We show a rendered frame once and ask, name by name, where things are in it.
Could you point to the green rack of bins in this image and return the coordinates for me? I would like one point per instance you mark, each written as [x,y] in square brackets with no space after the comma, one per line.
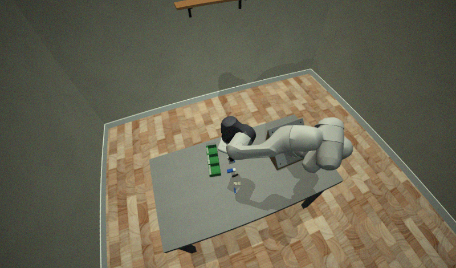
[213,161]

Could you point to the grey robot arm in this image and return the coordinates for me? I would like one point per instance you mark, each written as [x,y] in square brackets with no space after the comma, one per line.
[321,147]

